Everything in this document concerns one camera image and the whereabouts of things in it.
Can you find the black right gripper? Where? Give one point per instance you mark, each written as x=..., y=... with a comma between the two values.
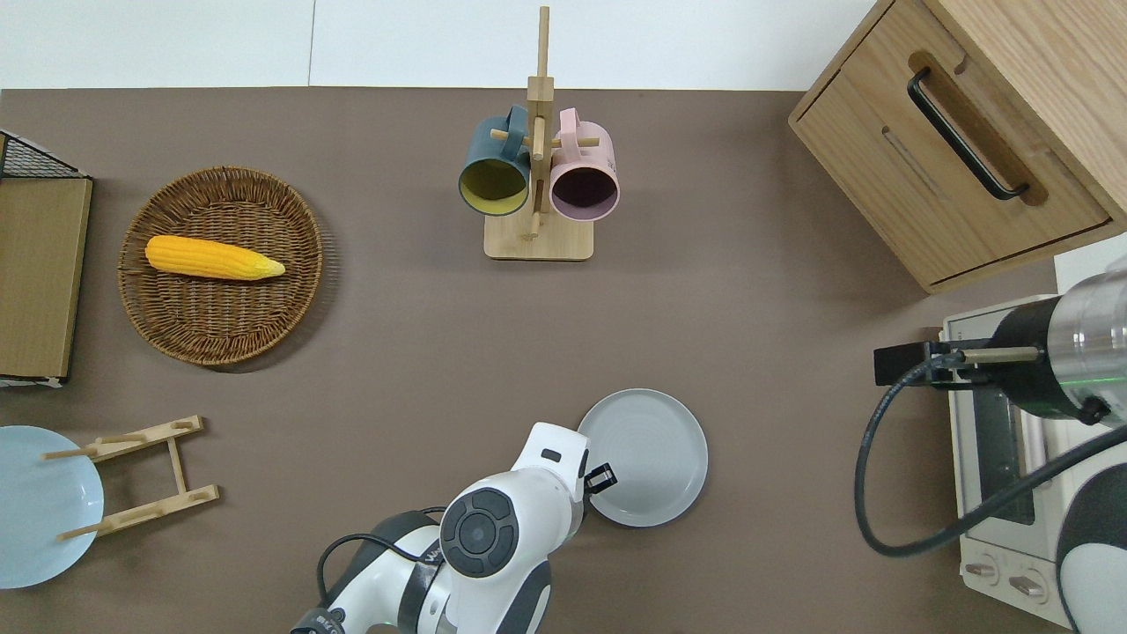
x=900, y=363

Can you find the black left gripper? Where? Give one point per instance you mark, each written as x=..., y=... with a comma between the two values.
x=600, y=479

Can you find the gray round plate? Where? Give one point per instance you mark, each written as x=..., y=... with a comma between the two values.
x=651, y=458

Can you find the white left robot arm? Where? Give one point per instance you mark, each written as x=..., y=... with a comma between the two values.
x=519, y=493

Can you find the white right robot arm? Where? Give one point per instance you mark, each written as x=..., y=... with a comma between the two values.
x=1092, y=343

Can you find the wooden plate rack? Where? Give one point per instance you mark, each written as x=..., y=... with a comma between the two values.
x=179, y=462

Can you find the light blue plate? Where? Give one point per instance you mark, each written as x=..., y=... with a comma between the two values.
x=35, y=528

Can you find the white toaster oven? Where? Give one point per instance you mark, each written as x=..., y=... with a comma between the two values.
x=995, y=537

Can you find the wooden drawer cabinet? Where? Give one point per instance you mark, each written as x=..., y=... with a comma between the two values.
x=880, y=150

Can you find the white oven knob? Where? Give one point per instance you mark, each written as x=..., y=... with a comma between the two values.
x=1027, y=584
x=982, y=569

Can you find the wooden mug tree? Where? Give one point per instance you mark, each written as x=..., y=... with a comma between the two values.
x=539, y=242

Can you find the pink mug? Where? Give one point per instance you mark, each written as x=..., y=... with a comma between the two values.
x=594, y=154

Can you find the dark blue mug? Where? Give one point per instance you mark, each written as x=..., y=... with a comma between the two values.
x=484, y=150

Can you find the round wicker basket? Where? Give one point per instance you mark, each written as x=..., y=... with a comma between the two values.
x=220, y=317

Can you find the yellow corn cob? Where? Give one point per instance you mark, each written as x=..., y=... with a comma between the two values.
x=202, y=257

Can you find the brown wooden board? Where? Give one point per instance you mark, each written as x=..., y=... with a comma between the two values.
x=35, y=282

